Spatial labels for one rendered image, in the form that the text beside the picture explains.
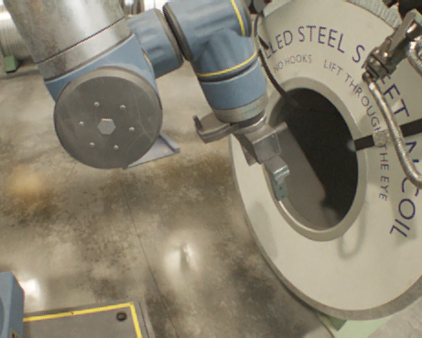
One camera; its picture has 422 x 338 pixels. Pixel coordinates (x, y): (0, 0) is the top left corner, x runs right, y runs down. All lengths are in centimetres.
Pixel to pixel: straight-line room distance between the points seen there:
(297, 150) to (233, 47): 96
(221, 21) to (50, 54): 25
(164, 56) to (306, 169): 105
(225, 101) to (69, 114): 28
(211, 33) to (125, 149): 22
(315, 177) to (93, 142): 120
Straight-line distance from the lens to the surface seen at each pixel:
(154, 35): 43
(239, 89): 48
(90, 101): 27
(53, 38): 27
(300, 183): 134
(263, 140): 52
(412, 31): 62
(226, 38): 45
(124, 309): 111
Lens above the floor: 131
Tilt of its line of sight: 35 degrees down
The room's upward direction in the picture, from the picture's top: 5 degrees clockwise
